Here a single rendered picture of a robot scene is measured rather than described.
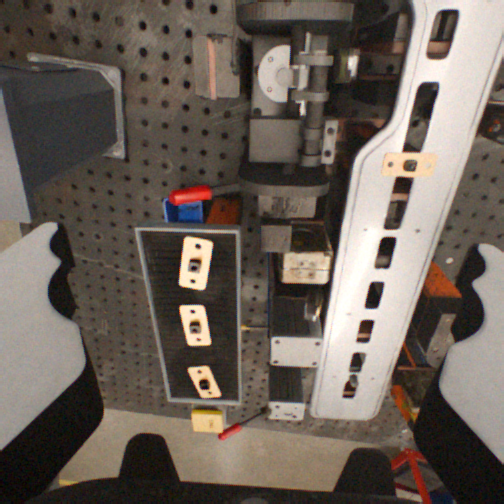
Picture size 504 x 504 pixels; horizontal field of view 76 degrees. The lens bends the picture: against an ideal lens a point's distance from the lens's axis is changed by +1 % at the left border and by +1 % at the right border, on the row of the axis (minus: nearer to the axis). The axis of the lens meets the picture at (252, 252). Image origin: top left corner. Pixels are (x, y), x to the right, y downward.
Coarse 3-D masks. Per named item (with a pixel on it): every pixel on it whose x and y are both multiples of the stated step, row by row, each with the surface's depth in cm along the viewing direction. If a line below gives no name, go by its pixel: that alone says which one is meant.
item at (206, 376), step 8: (192, 368) 57; (200, 368) 57; (208, 368) 57; (192, 376) 58; (200, 376) 58; (208, 376) 58; (200, 384) 57; (208, 384) 58; (216, 384) 59; (200, 392) 60; (216, 392) 60
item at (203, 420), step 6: (192, 414) 64; (198, 414) 64; (204, 414) 64; (210, 414) 64; (216, 414) 64; (198, 420) 65; (204, 420) 65; (210, 420) 65; (216, 420) 65; (222, 420) 66; (198, 426) 66; (204, 426) 66; (210, 426) 66; (216, 426) 66; (222, 426) 67
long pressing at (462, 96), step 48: (432, 0) 42; (480, 0) 42; (480, 48) 45; (480, 96) 48; (384, 144) 52; (432, 144) 51; (384, 192) 56; (432, 192) 55; (336, 240) 62; (432, 240) 60; (336, 288) 66; (384, 288) 66; (336, 336) 73; (384, 336) 73; (336, 384) 82; (384, 384) 81
